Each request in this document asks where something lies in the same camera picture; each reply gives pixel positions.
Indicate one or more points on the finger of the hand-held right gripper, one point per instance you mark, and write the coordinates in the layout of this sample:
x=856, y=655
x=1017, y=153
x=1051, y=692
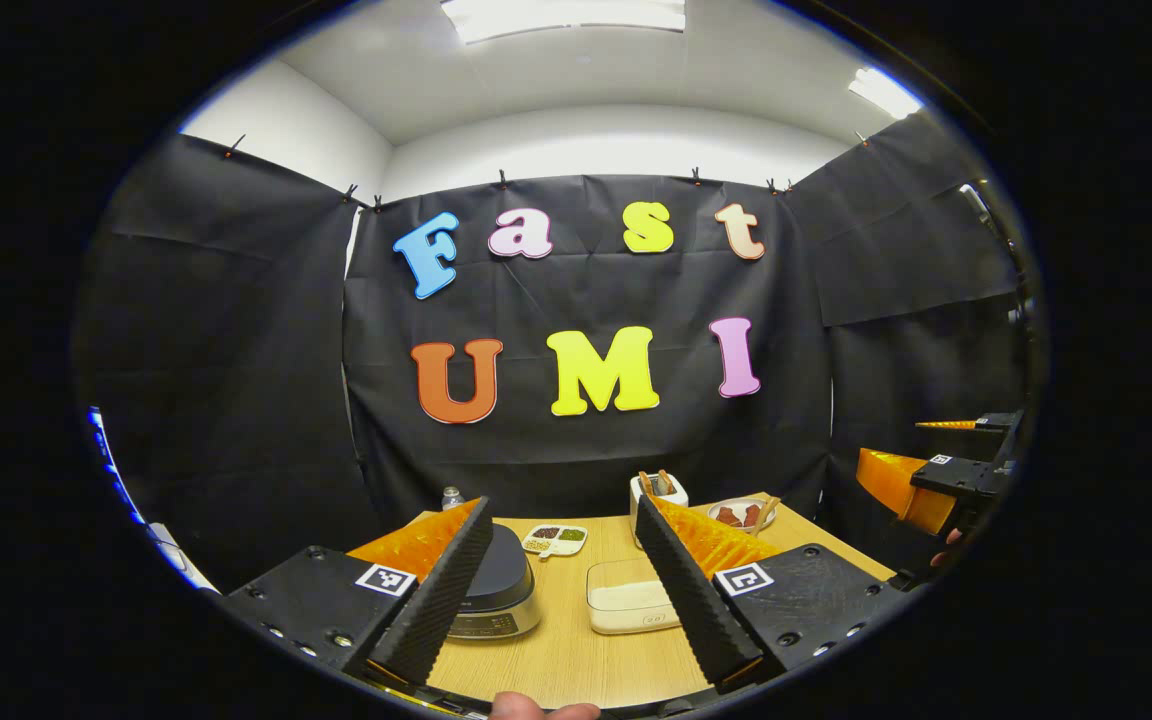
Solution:
x=996, y=421
x=956, y=475

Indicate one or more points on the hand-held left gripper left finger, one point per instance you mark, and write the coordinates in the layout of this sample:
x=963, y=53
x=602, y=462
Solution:
x=436, y=600

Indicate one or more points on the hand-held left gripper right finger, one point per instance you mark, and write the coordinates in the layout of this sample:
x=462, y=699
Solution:
x=691, y=600

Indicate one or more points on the clear box of rice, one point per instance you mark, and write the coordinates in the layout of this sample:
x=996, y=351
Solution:
x=626, y=600

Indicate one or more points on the dark grey rice cooker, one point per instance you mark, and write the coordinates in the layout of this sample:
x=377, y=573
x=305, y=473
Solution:
x=501, y=580

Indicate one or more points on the wooden spoon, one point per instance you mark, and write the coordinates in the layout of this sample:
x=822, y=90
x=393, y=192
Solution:
x=768, y=513

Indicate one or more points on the brown meat piece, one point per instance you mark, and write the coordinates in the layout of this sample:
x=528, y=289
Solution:
x=728, y=516
x=748, y=516

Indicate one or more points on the small clear bottle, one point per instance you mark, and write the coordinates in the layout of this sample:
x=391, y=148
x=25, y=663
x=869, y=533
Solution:
x=452, y=497

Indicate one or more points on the white round plate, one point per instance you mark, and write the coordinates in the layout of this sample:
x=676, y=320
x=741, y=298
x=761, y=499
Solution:
x=736, y=501

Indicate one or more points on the white toaster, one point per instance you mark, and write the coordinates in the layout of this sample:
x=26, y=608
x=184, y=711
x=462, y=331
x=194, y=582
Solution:
x=680, y=489

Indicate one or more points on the brown toast slice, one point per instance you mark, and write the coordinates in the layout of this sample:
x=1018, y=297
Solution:
x=667, y=481
x=646, y=483

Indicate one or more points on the black metal stand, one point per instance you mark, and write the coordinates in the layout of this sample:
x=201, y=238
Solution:
x=1018, y=290

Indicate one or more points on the white divided seasoning dish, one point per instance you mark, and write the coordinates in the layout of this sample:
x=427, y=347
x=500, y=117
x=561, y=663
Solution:
x=556, y=540

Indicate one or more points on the white panel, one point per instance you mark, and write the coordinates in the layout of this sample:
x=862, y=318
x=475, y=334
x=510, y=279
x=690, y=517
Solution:
x=181, y=560

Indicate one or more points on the black backdrop cloth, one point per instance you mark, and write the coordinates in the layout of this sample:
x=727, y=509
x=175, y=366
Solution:
x=536, y=290

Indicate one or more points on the rectangular ceiling light panel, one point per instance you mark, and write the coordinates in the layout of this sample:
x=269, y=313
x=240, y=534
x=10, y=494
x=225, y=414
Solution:
x=886, y=93
x=561, y=18

